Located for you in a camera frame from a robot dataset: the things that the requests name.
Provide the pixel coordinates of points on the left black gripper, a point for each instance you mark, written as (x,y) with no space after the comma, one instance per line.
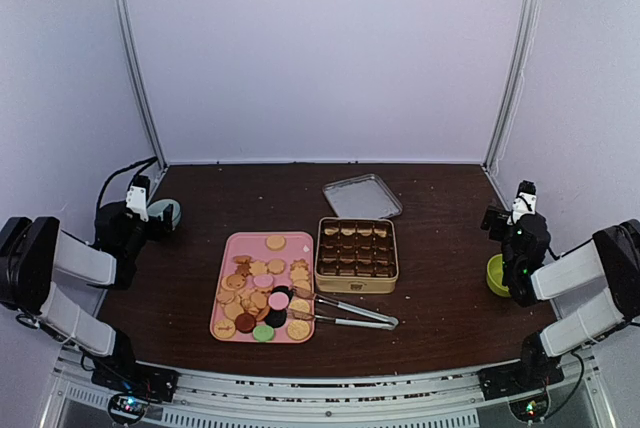
(156,232)

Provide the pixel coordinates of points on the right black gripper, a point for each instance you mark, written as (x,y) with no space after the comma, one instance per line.
(499,215)

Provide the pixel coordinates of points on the swirl butter cookie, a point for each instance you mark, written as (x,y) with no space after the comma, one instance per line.
(300,264)

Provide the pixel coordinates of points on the metal serving tongs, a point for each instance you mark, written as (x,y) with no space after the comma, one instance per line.
(363,318)

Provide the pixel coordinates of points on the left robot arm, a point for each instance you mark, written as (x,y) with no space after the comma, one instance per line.
(32,251)

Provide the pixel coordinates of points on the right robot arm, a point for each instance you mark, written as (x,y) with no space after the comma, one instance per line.
(611,255)

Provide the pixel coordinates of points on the pale blue ceramic bowl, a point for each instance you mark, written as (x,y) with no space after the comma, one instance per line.
(178,211)

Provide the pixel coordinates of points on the green plastic bowl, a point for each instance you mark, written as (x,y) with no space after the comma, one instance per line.
(494,277)

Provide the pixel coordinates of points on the chocolate chip cookie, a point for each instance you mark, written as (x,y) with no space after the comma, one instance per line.
(233,282)

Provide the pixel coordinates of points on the pink sandwich cookie upper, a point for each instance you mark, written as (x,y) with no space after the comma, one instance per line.
(263,281)

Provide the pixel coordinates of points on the pink sandwich cookie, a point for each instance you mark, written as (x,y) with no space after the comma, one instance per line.
(278,301)
(263,281)

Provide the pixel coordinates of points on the lone yellow sandwich cookie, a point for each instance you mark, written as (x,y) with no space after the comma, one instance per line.
(275,242)

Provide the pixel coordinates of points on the yellow cookie with pink sword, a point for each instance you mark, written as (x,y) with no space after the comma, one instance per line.
(223,329)

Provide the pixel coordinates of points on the pink plastic tray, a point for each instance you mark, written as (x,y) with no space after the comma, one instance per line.
(246,254)

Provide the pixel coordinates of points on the brown chocolate cookie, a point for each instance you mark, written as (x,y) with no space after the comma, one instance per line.
(245,323)

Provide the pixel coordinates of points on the silver tin lid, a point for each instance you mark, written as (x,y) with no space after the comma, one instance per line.
(362,197)

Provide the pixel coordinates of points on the pink sandwich cookie lower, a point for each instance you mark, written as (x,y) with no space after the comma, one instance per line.
(278,301)

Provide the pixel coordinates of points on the black sandwich cookie upper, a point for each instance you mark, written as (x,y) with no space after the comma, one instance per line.
(284,289)

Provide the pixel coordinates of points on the black sandwich cookie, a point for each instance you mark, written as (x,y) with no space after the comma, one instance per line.
(276,318)
(284,289)

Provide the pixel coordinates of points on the leaf shaped tan cookie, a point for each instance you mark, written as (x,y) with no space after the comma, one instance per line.
(299,273)

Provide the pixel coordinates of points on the black sandwich cookie lower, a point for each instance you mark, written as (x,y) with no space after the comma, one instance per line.
(276,318)

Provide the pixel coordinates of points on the gold cookie tin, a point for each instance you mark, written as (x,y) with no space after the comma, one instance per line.
(356,256)

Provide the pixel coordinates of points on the green sandwich cookie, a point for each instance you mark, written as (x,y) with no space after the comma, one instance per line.
(263,333)

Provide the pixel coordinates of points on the round tan cookie right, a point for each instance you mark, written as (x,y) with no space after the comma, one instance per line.
(303,285)

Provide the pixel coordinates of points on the yellow dotted cookie middle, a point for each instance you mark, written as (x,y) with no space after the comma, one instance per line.
(300,307)

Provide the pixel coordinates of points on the yellow dotted cookie corner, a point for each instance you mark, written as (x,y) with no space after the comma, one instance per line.
(298,330)

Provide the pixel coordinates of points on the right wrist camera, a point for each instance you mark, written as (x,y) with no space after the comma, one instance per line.
(524,202)

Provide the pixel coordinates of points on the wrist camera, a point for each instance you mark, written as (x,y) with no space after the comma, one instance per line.
(524,202)
(137,197)

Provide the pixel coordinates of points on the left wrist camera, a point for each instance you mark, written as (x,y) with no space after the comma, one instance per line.
(137,197)

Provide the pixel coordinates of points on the front aluminium rail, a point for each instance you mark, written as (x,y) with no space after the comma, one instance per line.
(451,398)

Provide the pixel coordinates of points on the right aluminium frame post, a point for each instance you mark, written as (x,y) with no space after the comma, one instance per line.
(514,83)

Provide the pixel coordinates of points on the aluminium frame post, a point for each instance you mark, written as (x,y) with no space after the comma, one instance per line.
(137,83)
(514,83)

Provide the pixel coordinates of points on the left aluminium frame post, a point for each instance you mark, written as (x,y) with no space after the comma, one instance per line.
(137,83)

